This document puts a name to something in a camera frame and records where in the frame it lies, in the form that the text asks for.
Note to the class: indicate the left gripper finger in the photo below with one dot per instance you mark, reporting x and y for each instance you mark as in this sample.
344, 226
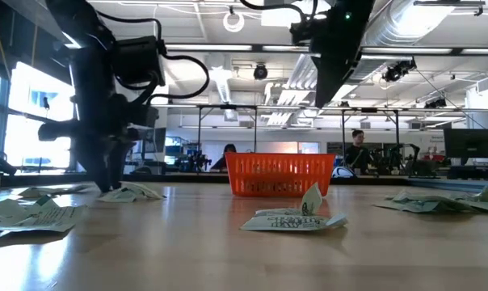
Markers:
98, 165
119, 157

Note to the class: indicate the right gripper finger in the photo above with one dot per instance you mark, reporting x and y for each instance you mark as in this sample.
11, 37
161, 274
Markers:
331, 77

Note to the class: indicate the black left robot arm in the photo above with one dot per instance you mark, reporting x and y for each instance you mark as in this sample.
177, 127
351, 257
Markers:
78, 20

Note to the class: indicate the black background robot arm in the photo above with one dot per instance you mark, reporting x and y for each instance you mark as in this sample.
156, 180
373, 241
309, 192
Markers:
393, 159
195, 162

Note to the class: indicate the ceiling light strip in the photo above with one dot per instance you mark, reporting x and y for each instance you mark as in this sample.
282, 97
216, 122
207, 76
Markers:
207, 47
405, 50

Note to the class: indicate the person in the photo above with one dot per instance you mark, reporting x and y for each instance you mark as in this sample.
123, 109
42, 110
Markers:
433, 155
227, 157
357, 155

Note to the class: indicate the white blue rounded object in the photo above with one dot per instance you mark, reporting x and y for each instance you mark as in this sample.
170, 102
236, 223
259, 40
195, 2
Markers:
343, 173

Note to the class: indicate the orange plastic mesh basket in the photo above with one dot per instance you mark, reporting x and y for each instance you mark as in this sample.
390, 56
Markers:
280, 174

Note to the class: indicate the black computer monitor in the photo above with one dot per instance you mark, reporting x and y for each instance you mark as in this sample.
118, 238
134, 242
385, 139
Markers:
468, 143

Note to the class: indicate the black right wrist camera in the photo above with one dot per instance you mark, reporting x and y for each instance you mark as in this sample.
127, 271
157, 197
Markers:
304, 31

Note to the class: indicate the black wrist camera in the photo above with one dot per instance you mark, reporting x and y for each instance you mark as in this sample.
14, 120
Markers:
139, 60
304, 31

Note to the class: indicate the black background rig frame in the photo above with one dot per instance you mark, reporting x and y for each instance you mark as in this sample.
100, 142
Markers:
369, 110
228, 107

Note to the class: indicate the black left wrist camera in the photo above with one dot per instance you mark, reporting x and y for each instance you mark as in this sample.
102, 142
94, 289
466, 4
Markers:
139, 60

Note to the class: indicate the silver ventilation duct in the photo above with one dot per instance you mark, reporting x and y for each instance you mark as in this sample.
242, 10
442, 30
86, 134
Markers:
405, 20

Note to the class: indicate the black ceiling-mounted camera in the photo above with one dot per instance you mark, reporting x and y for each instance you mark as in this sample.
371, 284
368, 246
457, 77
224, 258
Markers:
397, 70

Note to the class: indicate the black overhead dome camera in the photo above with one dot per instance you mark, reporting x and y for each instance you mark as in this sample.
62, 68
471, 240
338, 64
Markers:
260, 72

